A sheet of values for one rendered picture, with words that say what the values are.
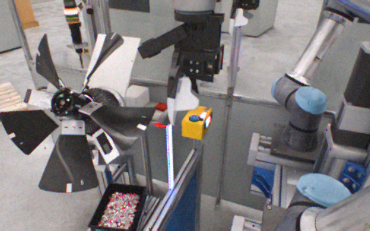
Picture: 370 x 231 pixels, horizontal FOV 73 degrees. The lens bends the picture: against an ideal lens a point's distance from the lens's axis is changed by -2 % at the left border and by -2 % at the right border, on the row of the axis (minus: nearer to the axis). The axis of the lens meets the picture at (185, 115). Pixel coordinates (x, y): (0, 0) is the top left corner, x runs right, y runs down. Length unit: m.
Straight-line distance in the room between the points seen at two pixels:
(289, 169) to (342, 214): 0.70
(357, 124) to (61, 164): 1.03
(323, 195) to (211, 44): 0.41
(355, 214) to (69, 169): 0.95
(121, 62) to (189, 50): 0.92
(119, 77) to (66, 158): 0.48
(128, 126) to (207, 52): 0.59
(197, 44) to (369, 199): 0.37
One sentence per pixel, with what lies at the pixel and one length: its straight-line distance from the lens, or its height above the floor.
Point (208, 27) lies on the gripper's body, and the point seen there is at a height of 1.61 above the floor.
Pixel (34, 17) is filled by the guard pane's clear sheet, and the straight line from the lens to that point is 2.28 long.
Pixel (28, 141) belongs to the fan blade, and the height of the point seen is 1.01.
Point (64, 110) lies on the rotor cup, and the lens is 1.11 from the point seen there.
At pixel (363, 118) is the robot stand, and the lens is 0.83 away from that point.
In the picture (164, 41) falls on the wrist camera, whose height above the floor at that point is 1.58.
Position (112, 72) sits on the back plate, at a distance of 1.37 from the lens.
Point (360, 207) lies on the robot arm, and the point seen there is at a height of 1.39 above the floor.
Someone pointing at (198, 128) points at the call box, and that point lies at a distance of 1.16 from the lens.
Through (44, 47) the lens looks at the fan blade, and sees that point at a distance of 1.30.
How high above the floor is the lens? 1.71
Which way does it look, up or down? 32 degrees down
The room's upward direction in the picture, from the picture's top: straight up
